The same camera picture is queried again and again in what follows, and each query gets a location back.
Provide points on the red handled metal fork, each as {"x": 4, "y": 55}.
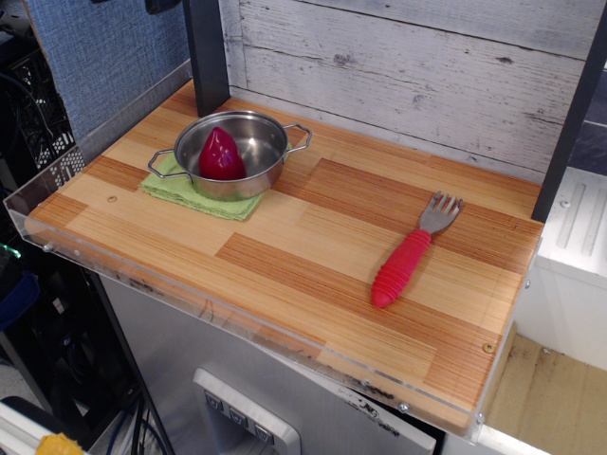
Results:
{"x": 395, "y": 274}

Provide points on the stainless steel pot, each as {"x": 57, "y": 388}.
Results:
{"x": 263, "y": 143}

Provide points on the red pepper toy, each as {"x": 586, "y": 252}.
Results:
{"x": 220, "y": 158}

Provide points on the clear acrylic table guard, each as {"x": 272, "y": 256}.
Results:
{"x": 296, "y": 277}

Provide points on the green cloth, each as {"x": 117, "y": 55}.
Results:
{"x": 179, "y": 190}

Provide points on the silver toy fridge cabinet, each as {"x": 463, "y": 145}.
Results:
{"x": 218, "y": 393}

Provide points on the blue fabric panel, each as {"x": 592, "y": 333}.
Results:
{"x": 103, "y": 56}

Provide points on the white side counter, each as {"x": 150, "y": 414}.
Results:
{"x": 562, "y": 305}

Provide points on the black plastic crate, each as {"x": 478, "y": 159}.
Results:
{"x": 41, "y": 117}

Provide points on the yellow taped object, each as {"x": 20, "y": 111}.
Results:
{"x": 58, "y": 444}

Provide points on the dark left post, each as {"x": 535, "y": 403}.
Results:
{"x": 208, "y": 57}

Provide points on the dark post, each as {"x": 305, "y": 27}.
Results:
{"x": 208, "y": 57}
{"x": 579, "y": 106}

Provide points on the dark right post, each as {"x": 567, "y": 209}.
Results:
{"x": 579, "y": 106}

